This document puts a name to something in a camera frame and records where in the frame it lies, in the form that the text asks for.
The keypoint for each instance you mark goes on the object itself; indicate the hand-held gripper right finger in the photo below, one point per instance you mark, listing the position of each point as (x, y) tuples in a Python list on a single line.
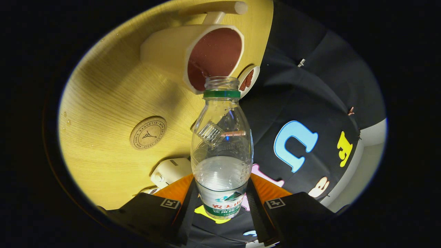
[(258, 220)]

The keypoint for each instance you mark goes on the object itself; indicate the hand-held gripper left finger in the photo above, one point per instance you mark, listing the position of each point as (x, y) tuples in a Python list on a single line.
[(186, 224)]

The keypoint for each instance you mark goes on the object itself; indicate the round cork coaster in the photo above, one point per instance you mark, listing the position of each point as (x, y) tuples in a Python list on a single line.
[(148, 132)]

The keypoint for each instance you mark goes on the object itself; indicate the white toaster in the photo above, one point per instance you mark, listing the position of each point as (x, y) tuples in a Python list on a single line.
[(170, 172)]

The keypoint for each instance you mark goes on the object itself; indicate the red checked straw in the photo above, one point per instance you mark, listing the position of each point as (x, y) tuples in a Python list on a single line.
[(234, 133)]

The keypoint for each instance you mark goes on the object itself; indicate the ribbed clear glass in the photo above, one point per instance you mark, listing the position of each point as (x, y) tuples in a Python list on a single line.
[(211, 132)]

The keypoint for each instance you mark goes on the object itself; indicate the dark red meat strip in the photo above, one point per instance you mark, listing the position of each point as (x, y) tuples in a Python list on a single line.
[(249, 76), (243, 85)]

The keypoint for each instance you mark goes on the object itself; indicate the small white round plate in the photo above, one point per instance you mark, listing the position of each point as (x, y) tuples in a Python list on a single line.
[(255, 77)]

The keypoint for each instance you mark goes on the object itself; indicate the copper clip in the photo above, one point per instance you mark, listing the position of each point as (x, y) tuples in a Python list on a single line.
[(350, 111)]

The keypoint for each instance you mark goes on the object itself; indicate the wooden table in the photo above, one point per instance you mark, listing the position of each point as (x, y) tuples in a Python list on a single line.
[(103, 103)]

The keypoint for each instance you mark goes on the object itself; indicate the white clip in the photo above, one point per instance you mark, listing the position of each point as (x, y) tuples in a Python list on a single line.
[(301, 62)]

